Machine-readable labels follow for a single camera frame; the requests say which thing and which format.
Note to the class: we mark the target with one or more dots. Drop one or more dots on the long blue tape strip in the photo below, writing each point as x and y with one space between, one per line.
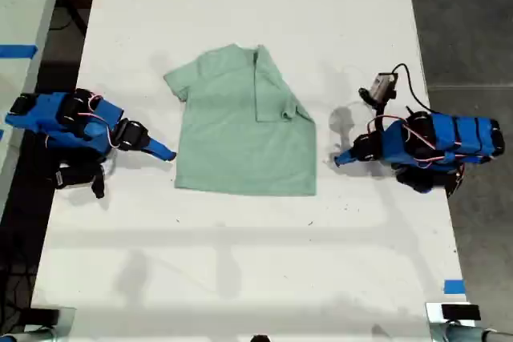
18 51

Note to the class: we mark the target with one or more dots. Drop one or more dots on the grey black camera box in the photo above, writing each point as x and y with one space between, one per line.
380 86

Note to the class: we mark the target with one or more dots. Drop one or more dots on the small black box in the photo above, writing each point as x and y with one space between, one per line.
460 311
44 315

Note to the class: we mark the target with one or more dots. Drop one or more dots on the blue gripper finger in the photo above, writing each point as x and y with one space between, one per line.
160 155
160 147
345 160
348 154

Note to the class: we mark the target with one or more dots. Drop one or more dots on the pale green T-shirt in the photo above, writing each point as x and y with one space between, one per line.
240 150

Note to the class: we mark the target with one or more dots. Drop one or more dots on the black camera box white label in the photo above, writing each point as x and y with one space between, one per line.
76 175

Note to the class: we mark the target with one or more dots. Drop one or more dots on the short blue tape strip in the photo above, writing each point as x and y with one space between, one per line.
454 286

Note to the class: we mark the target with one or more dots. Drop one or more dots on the short black camera stalk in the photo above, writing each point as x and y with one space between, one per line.
378 111
98 183

